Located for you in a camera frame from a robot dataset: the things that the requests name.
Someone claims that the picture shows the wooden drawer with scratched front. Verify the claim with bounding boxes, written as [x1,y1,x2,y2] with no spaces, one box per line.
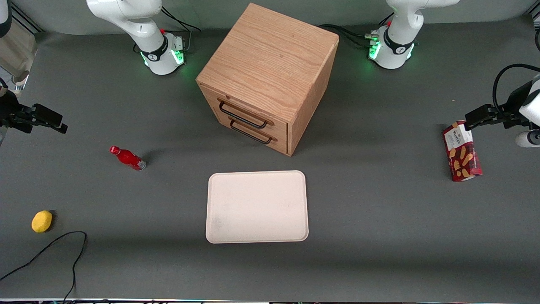
[202,86,289,140]

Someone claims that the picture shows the black metal drawer handle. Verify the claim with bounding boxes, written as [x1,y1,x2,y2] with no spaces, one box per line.
[229,118,278,145]
[218,98,275,129]

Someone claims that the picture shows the wooden drawer with clean front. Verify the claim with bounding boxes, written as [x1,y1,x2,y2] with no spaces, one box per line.
[210,106,289,155]

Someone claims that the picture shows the beige rectangular plastic tray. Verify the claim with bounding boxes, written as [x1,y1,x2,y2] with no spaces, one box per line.
[205,170,309,244]

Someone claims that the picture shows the thin black table cable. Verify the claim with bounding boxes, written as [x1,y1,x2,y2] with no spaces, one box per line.
[0,231,88,302]

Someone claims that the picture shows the yellow lemon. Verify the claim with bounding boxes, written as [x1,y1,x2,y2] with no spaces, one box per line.
[31,210,53,233]

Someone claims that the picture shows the oak wooden drawer cabinet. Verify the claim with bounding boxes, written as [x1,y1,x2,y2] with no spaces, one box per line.
[195,3,340,157]

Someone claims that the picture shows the aluminium frame rail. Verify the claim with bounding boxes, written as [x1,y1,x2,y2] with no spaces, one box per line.
[8,3,43,33]

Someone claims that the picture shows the small red bottle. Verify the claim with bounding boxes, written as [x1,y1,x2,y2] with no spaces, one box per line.
[109,146,147,171]

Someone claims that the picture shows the translucent plastic cover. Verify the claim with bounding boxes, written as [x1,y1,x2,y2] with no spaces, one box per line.
[0,19,38,87]

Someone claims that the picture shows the black base cables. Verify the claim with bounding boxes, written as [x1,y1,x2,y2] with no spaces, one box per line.
[160,6,202,53]
[319,13,394,48]

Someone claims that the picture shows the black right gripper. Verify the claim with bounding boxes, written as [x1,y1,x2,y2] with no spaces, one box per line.
[0,90,68,134]

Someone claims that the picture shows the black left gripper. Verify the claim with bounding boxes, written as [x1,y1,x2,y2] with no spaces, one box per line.
[464,80,533,131]

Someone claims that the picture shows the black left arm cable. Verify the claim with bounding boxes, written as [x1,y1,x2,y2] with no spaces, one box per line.
[492,63,540,111]

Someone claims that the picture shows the red shortbread cookie box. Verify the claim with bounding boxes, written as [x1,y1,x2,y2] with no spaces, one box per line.
[442,120,483,182]

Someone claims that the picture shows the black left base cables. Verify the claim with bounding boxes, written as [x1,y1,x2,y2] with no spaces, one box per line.
[319,13,394,48]

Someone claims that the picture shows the black right base cables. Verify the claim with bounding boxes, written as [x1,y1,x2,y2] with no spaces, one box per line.
[160,6,202,53]

